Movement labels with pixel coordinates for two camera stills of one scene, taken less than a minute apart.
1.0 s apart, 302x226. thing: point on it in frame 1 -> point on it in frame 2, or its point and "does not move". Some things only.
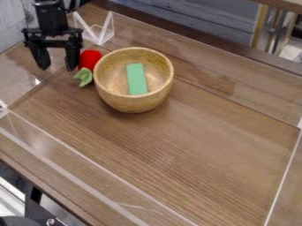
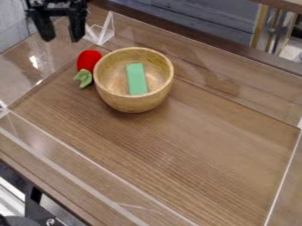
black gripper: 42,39 -> 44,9
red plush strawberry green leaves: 88,59 does not move
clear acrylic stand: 95,33 does not move
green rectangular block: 137,79 does not move
